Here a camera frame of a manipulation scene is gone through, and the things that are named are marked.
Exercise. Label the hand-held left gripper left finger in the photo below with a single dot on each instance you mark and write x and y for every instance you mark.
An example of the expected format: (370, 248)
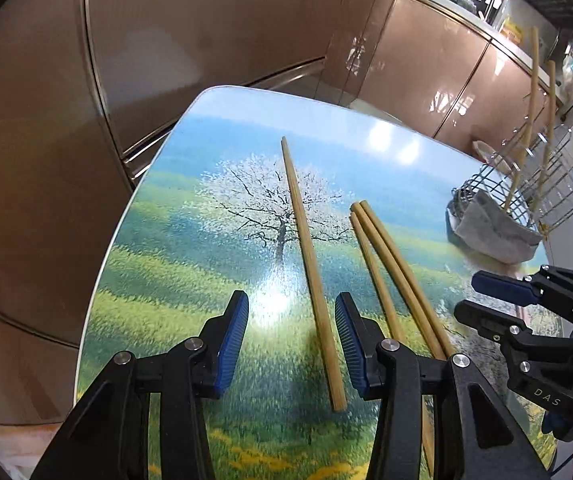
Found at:
(231, 340)

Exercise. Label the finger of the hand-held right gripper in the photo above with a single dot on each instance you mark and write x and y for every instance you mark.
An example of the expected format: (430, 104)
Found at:
(476, 317)
(501, 287)

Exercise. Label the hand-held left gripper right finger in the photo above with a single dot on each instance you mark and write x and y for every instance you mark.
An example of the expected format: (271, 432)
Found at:
(349, 340)

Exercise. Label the wooden chopstick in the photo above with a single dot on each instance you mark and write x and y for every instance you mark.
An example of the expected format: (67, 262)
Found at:
(391, 275)
(309, 260)
(374, 275)
(406, 277)
(524, 110)

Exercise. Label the person's right hand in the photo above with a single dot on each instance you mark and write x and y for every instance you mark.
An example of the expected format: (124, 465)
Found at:
(555, 422)

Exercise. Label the grey folded cloth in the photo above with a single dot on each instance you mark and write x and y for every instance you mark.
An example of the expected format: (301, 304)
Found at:
(491, 230)

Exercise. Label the pale round bowl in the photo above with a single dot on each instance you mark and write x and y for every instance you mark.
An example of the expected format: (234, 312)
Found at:
(486, 151)

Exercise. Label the yellow box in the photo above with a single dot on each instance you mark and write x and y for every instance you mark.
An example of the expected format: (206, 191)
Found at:
(514, 30)

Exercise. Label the brown tall panelled cabinet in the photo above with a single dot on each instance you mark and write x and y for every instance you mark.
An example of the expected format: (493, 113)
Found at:
(41, 160)

